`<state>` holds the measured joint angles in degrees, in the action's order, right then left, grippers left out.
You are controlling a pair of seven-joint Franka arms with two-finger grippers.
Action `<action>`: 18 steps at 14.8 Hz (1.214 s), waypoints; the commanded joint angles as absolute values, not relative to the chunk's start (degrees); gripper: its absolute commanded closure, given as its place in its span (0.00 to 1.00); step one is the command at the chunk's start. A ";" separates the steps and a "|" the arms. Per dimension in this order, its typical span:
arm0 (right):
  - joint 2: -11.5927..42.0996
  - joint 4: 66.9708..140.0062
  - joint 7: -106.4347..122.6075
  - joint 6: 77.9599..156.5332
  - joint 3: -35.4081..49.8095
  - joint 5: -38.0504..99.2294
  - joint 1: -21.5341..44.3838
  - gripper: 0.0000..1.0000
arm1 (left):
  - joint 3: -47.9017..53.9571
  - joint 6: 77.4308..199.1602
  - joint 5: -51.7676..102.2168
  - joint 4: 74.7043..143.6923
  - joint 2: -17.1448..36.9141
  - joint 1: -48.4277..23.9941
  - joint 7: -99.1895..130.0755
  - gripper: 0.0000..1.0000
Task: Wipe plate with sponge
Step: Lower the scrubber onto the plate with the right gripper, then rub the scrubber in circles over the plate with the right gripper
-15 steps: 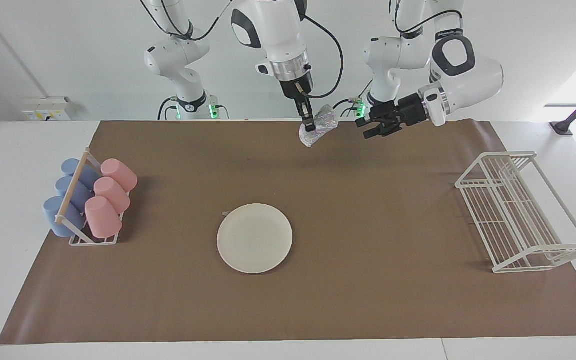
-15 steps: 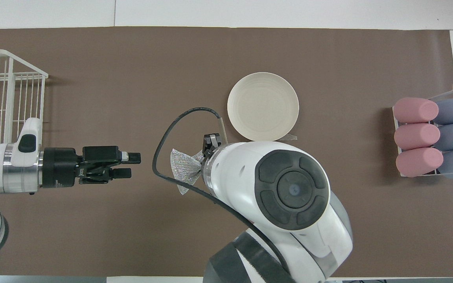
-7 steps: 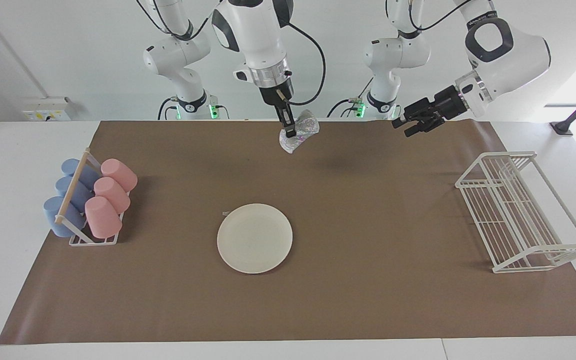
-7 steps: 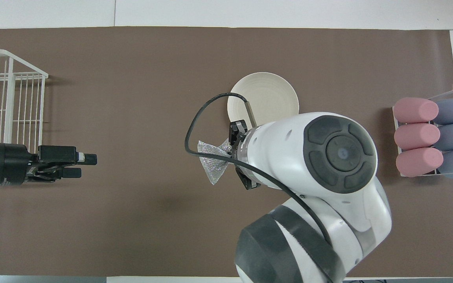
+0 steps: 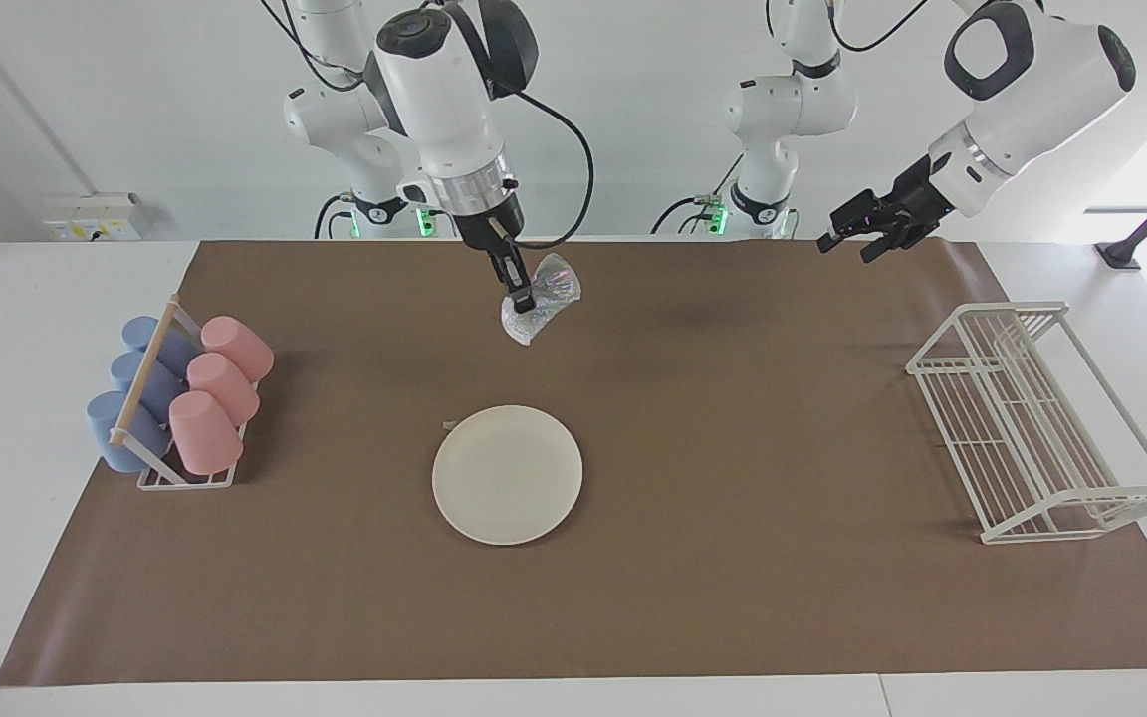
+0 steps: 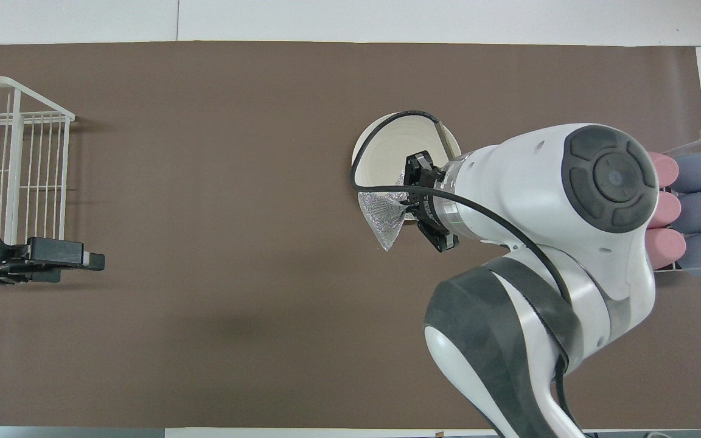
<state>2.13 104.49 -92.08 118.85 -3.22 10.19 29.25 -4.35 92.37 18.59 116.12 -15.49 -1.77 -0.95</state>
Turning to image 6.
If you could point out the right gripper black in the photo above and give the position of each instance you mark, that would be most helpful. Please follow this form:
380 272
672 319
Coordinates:
439 207

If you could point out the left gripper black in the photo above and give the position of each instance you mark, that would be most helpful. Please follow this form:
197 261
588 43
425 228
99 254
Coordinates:
52 252

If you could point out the silver mesh sponge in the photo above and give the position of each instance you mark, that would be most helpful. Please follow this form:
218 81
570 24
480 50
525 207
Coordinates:
386 214

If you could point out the white round plate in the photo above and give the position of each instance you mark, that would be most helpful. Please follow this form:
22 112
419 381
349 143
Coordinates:
387 149

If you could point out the brown table mat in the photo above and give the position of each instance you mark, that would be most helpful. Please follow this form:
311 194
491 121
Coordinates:
204 152

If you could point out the pink foam cylinder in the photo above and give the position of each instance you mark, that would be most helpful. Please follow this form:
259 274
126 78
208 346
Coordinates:
667 170
670 210
670 249

